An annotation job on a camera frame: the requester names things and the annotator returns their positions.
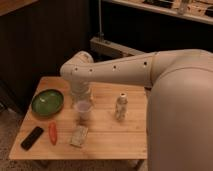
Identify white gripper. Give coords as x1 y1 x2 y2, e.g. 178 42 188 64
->
70 82 91 104

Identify red pepper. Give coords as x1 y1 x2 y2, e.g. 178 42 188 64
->
49 122 57 145

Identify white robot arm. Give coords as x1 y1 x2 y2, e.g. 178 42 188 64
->
60 49 213 171

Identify white ceramic cup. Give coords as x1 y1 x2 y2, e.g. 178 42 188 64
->
74 101 92 120

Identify green ceramic bowl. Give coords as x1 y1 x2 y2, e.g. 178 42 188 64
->
31 89 64 117

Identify small clear bottle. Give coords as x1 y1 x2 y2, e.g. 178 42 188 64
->
115 93 128 121

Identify beige sponge block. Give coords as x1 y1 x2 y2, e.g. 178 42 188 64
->
70 125 88 147

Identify grey metal beam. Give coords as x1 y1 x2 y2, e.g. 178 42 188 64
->
90 37 143 58

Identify wooden side table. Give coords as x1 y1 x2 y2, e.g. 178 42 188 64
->
9 77 147 160

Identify vertical metal pole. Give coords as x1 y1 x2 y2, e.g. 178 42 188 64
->
98 0 104 41

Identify black remote control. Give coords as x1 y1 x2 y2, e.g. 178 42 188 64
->
21 127 44 150

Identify dark wooden cabinet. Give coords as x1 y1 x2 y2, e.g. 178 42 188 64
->
0 0 90 113

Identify cluttered back shelf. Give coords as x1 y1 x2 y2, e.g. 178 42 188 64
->
105 0 213 25

